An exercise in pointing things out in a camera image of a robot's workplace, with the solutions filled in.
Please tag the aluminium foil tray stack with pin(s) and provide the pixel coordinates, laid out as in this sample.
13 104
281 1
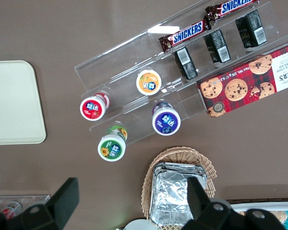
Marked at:
168 191

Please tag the clear acrylic bottle rack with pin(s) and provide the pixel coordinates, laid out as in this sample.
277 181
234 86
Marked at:
33 198

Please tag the purple lid gum jar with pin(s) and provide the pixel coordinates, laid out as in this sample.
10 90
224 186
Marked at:
166 122

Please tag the white rectangular snack bin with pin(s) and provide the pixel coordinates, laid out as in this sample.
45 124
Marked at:
266 204

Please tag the light wicker basket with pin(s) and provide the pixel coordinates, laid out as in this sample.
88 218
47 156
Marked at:
180 153

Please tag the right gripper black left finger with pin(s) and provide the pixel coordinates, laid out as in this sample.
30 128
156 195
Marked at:
60 206

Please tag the red Walkers cookie box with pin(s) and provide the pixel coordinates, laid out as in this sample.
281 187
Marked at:
237 88

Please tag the Snickers chocolate bar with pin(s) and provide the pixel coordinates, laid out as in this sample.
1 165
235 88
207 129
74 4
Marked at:
232 7
187 33

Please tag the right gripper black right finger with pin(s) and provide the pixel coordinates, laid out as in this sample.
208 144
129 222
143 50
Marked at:
199 203

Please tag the beige plastic tray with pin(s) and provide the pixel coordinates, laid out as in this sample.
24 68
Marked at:
14 103

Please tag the red cola bottle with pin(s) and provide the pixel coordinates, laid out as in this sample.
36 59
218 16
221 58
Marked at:
12 207

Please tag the red lid gum jar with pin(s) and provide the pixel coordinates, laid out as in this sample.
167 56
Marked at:
92 109

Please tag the small black box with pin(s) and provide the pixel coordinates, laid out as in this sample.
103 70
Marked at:
217 48
186 63
250 28

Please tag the rice cracker bag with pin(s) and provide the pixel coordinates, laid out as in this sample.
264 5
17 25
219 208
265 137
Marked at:
282 216

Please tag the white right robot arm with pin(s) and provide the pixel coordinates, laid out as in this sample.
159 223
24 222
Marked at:
136 225

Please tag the orange lid gum jar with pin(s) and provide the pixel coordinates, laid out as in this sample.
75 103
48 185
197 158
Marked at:
148 82

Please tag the green lid gum jar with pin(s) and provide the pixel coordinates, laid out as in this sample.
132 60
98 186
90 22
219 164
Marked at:
111 148

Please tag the clear acrylic stepped display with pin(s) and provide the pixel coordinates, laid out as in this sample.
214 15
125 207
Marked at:
124 55

